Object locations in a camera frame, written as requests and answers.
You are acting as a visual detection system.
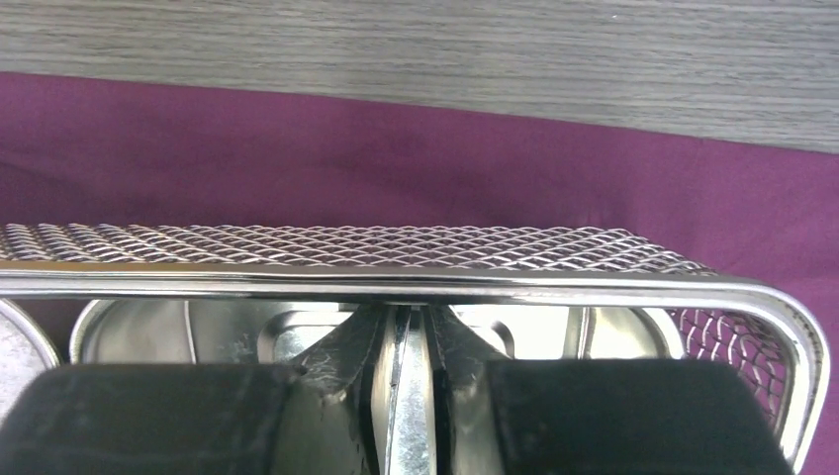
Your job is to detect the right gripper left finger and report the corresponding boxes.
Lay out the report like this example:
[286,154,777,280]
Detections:
[1,305,390,474]

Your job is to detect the purple cloth wrap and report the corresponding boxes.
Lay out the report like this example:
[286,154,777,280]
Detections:
[0,71,839,475]

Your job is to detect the steel surgical forceps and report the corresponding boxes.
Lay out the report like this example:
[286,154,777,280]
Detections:
[383,306,437,474]

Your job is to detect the steel instrument tray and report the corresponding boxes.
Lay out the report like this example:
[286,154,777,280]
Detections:
[1,224,830,470]

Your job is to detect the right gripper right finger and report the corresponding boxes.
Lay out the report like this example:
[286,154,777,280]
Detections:
[422,306,791,474]

